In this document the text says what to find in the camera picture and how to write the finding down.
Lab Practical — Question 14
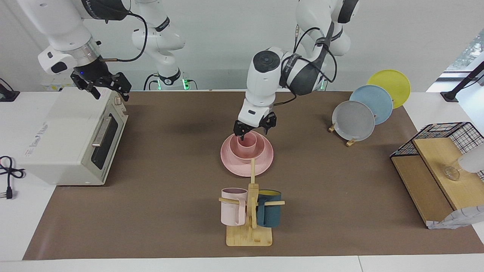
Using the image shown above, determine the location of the pink speckled plate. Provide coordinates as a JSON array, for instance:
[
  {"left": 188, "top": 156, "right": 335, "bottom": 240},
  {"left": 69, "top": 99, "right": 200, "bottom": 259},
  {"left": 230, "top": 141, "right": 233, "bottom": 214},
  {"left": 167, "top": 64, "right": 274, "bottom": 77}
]
[{"left": 220, "top": 131, "right": 274, "bottom": 177}]

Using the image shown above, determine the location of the pink bowl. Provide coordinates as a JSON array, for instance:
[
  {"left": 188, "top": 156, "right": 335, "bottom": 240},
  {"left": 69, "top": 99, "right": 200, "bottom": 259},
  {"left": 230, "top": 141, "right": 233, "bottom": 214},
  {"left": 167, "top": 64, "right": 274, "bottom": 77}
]
[{"left": 230, "top": 130, "right": 265, "bottom": 164}]

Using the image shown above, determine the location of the brown table mat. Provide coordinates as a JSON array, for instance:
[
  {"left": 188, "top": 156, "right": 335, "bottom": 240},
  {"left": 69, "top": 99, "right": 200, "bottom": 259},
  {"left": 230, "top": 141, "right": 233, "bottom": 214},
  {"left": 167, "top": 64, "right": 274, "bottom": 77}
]
[{"left": 23, "top": 91, "right": 484, "bottom": 260}]

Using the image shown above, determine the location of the wooden plate rack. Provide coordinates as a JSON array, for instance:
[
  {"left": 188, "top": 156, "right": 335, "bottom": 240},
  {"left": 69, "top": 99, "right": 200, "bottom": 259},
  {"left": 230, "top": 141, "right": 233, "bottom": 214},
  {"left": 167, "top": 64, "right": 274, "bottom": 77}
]
[{"left": 328, "top": 96, "right": 396, "bottom": 147}]

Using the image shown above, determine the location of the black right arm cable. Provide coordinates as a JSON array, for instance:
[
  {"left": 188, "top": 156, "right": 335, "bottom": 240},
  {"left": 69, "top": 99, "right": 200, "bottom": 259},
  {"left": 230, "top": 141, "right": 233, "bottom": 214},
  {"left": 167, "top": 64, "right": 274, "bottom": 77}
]
[{"left": 98, "top": 11, "right": 149, "bottom": 63}]

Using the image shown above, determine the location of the marbled white sheet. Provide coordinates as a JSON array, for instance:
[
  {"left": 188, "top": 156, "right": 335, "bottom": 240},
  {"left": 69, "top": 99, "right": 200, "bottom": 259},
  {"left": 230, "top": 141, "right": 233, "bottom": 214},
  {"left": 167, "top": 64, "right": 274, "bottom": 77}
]
[{"left": 427, "top": 206, "right": 484, "bottom": 230}]

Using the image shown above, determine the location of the wooden mug tree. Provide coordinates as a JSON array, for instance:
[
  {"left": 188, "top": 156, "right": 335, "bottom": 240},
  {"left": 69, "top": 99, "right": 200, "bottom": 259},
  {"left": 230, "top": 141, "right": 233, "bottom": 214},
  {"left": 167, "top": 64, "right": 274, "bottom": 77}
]
[{"left": 219, "top": 158, "right": 285, "bottom": 247}]

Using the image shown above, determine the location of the clear wine glass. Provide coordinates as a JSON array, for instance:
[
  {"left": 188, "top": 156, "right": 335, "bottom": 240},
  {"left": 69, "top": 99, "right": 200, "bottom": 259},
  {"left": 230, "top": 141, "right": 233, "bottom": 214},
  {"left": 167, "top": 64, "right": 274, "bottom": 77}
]
[{"left": 444, "top": 145, "right": 484, "bottom": 181}]

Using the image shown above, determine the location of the dark teal mug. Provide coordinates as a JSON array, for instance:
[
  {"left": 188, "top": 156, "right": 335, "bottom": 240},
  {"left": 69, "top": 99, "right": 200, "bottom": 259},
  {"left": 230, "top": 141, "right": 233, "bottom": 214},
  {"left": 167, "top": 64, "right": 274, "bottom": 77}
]
[{"left": 256, "top": 190, "right": 282, "bottom": 228}]

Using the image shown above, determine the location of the white power strip box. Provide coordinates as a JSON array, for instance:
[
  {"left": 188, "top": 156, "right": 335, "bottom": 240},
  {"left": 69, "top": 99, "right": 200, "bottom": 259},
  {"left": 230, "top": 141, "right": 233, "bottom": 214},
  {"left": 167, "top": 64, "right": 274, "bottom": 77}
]
[{"left": 41, "top": 77, "right": 78, "bottom": 92}]

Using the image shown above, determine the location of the pink tumbler cup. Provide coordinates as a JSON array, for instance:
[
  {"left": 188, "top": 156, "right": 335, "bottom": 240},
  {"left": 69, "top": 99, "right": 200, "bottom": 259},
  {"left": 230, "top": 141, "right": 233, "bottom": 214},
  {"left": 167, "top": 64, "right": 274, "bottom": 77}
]
[{"left": 237, "top": 132, "right": 258, "bottom": 151}]

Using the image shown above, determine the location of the black power cord with plug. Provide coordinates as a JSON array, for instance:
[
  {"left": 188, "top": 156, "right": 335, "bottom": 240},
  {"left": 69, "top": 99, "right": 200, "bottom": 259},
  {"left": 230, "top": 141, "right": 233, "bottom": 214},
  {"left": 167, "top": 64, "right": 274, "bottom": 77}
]
[{"left": 0, "top": 156, "right": 25, "bottom": 200}]

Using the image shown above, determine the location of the black stand base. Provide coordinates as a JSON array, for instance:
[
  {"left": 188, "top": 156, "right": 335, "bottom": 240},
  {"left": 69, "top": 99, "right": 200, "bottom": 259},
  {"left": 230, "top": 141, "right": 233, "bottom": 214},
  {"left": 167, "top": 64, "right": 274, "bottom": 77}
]
[{"left": 0, "top": 77, "right": 20, "bottom": 102}]

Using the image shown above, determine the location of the yellow plate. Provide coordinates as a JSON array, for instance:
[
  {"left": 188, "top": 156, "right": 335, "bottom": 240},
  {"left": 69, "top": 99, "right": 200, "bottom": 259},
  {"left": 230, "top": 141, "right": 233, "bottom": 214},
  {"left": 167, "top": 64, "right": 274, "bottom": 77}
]
[{"left": 367, "top": 70, "right": 411, "bottom": 110}]

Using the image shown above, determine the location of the black wire wooden shelf rack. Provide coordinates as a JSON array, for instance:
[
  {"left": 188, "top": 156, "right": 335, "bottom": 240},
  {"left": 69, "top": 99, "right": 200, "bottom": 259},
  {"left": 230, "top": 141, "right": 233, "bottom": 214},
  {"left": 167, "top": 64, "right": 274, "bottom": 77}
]
[{"left": 390, "top": 122, "right": 484, "bottom": 230}]

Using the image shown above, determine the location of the white toaster oven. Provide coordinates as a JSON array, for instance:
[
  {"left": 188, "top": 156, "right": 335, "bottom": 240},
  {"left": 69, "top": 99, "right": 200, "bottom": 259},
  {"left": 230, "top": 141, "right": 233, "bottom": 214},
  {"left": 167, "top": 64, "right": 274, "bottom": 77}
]
[{"left": 20, "top": 87, "right": 129, "bottom": 186}]

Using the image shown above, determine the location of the light blue plate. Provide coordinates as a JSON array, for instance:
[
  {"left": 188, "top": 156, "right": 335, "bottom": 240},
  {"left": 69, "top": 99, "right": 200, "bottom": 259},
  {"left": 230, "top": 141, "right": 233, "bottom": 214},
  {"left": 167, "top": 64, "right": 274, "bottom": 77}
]
[{"left": 349, "top": 85, "right": 394, "bottom": 125}]

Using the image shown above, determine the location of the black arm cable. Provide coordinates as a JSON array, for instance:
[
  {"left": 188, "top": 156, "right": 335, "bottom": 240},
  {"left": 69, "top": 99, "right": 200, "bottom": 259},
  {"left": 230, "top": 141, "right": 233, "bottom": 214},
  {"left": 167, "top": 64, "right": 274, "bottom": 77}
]
[
  {"left": 98, "top": 11, "right": 149, "bottom": 63},
  {"left": 274, "top": 23, "right": 338, "bottom": 107}
]

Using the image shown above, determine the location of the grey plate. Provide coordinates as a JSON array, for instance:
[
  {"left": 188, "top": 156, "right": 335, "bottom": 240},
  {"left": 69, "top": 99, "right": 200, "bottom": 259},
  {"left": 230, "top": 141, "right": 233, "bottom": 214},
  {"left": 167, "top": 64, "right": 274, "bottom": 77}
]
[{"left": 332, "top": 100, "right": 375, "bottom": 141}]

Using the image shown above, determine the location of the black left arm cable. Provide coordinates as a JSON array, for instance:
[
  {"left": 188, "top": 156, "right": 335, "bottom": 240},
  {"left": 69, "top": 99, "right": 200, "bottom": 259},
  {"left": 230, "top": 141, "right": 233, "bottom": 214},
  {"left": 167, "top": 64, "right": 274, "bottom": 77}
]
[{"left": 274, "top": 23, "right": 338, "bottom": 107}]

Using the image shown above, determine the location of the pink mug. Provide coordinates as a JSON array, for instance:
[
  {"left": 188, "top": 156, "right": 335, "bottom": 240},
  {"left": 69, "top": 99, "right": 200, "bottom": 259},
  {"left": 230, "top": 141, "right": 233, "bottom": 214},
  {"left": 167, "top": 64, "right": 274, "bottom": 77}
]
[{"left": 221, "top": 188, "right": 248, "bottom": 226}]

